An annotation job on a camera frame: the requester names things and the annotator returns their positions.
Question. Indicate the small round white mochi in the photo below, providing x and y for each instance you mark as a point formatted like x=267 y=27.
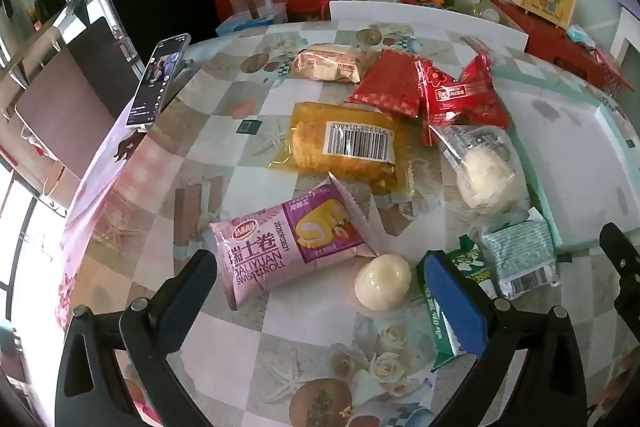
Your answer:
x=383 y=284

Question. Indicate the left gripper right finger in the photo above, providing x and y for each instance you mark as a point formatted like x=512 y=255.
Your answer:
x=550 y=389

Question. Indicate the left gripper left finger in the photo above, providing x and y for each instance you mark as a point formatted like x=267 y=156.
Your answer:
x=91 y=390

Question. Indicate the smartphone on stand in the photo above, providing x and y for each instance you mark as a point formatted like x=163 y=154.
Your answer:
x=158 y=74

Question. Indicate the large red gift box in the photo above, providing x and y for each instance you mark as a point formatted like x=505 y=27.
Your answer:
x=554 y=46

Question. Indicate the green white biscuit packet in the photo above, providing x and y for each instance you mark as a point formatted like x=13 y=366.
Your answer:
x=449 y=282

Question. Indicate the large bagged white bun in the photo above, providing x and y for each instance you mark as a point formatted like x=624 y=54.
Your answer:
x=490 y=176

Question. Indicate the white shelf desk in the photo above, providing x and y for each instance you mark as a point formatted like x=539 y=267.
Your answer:
x=627 y=35

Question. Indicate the pink swiss roll packet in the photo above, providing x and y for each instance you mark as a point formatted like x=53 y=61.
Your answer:
x=267 y=248

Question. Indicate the blue tissue pack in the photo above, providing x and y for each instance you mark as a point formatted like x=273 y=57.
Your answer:
x=579 y=36

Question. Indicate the red patterned packet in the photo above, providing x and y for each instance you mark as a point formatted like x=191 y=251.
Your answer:
x=393 y=84

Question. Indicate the red candy-wrap snack bag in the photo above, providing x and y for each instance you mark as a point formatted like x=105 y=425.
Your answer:
x=468 y=99

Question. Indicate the mint green snack packet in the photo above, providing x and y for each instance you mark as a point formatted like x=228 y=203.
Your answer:
x=522 y=255

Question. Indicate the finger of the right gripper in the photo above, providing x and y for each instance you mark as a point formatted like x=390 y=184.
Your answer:
x=625 y=260

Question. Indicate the yellow cake packet with barcode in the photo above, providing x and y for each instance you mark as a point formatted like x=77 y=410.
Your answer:
x=352 y=143

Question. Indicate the clear acrylic box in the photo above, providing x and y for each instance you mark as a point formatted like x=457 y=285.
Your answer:
x=237 y=15

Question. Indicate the brown chair back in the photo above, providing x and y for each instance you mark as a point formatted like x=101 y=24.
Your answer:
x=73 y=103

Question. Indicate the white teal-rimmed tray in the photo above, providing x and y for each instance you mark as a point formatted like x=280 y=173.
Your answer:
x=580 y=158

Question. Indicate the beige orange bread packet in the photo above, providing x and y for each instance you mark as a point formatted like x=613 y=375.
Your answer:
x=332 y=63

